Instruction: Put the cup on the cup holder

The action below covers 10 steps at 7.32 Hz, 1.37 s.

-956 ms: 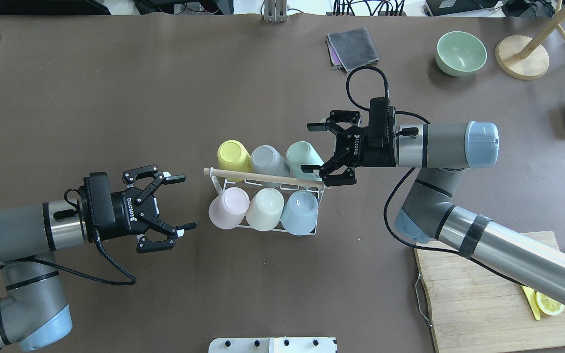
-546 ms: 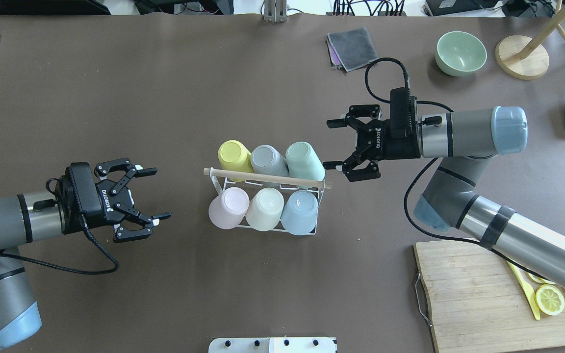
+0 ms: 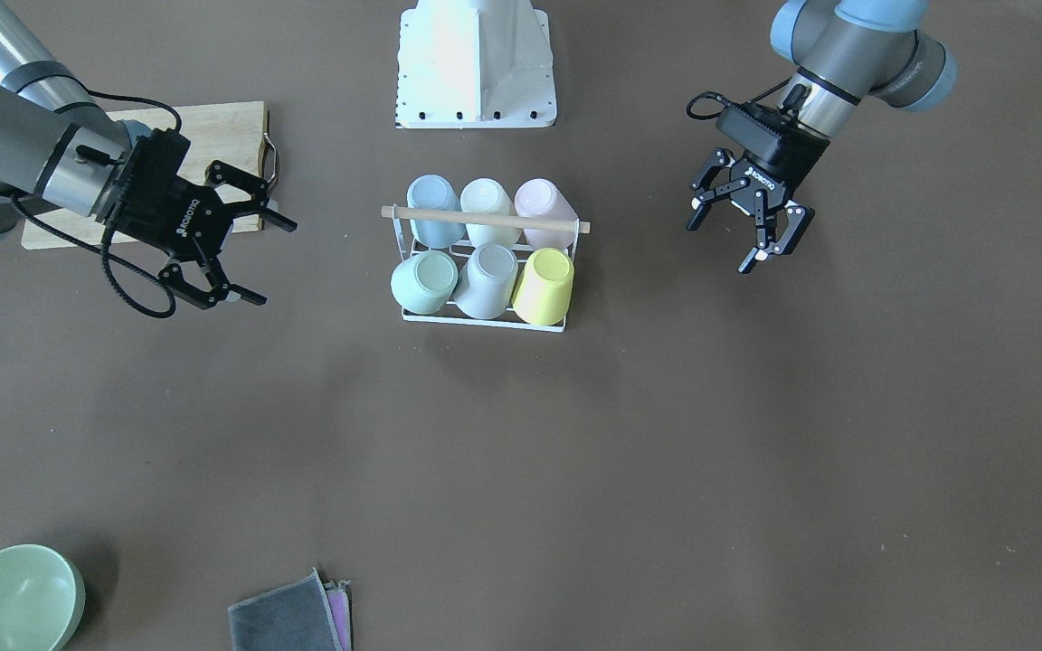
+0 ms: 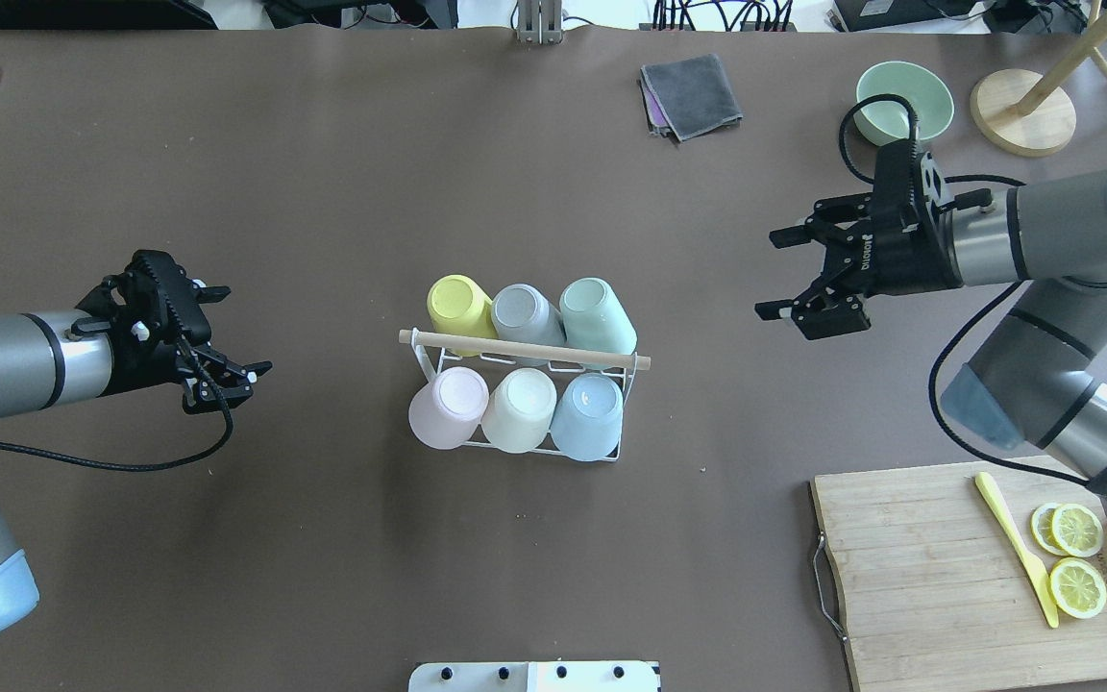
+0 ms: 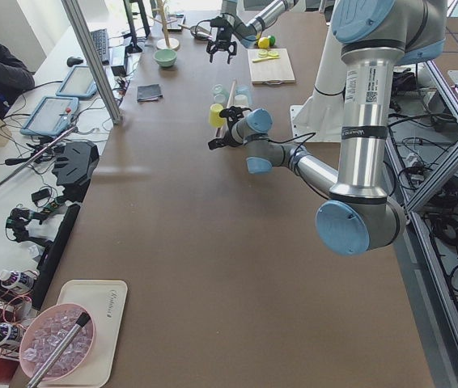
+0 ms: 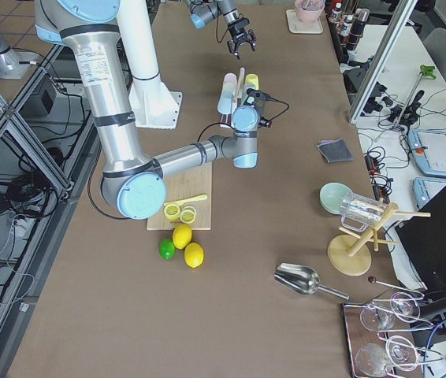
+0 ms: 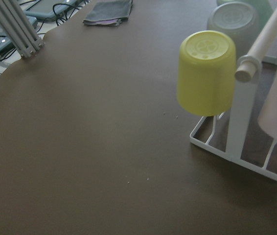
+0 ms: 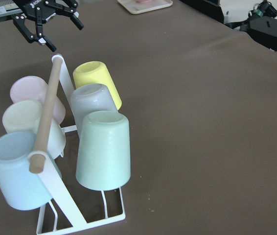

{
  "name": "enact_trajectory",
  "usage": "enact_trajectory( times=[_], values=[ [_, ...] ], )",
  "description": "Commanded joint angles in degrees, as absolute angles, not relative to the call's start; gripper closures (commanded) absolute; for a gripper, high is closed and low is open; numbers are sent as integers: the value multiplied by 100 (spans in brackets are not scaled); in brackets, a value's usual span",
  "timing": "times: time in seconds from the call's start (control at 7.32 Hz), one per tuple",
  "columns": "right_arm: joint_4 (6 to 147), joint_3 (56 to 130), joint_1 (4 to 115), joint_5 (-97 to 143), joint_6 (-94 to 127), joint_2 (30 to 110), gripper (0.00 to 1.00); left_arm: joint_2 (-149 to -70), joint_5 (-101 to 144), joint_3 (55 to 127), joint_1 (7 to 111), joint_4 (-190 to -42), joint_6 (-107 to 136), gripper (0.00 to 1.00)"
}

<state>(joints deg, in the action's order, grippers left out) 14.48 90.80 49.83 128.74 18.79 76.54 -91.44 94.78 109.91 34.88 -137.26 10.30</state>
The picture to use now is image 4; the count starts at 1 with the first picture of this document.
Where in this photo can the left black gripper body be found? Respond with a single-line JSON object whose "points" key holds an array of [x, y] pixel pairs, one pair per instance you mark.
{"points": [[142, 367]]}

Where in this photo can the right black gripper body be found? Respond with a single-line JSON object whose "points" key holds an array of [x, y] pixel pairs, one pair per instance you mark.
{"points": [[899, 258]]}

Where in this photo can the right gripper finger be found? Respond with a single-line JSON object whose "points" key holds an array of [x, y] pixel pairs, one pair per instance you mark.
{"points": [[796, 235], [828, 314]]}

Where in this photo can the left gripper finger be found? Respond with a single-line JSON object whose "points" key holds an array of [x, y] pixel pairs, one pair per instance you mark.
{"points": [[219, 378], [203, 292]]}

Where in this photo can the mint green plastic cup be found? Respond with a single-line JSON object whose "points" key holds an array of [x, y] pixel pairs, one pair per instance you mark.
{"points": [[594, 319]]}

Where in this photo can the pink plastic cup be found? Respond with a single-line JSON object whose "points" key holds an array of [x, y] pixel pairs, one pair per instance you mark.
{"points": [[446, 411]]}

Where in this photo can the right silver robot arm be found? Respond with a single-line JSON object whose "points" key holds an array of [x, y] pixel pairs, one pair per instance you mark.
{"points": [[1030, 381]]}

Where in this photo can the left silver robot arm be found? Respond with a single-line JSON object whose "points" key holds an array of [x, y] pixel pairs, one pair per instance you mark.
{"points": [[60, 357]]}

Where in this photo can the yellow cup on rack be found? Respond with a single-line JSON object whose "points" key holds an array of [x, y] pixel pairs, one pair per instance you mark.
{"points": [[457, 305]]}

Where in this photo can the light blue cup on rack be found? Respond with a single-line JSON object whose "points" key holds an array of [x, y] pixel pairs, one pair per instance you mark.
{"points": [[588, 419]]}

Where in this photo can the grey cup on rack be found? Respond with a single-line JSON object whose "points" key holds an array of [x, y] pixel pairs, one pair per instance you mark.
{"points": [[523, 314]]}

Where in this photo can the white cup holder rack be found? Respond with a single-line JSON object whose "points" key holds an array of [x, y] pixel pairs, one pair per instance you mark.
{"points": [[493, 359]]}

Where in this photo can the cream white cup on rack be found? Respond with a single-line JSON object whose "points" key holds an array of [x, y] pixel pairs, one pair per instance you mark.
{"points": [[520, 411]]}

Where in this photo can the mint green bowl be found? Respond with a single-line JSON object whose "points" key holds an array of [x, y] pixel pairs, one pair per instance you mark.
{"points": [[883, 122]]}

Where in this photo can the grey folded cloth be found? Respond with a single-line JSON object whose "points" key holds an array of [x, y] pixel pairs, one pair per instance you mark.
{"points": [[688, 98]]}

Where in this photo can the wooden mug tree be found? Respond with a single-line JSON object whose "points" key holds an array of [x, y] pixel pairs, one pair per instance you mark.
{"points": [[1029, 114]]}

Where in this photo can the wooden cutting board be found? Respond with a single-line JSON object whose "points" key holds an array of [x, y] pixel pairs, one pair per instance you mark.
{"points": [[932, 597]]}

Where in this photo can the lemon slice left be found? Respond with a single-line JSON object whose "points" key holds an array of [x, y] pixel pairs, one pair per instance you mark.
{"points": [[1067, 529]]}

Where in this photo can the lemon slice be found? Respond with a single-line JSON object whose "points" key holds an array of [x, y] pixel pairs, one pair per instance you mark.
{"points": [[1067, 529], [1077, 588]]}

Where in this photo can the yellow plastic knife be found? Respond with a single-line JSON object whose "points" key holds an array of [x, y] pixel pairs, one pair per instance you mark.
{"points": [[1032, 565]]}

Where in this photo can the lemon slice right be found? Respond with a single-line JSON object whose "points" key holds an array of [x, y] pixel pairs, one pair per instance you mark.
{"points": [[1077, 588]]}

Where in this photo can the aluminium frame post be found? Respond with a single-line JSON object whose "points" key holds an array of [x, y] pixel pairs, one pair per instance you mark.
{"points": [[539, 22]]}

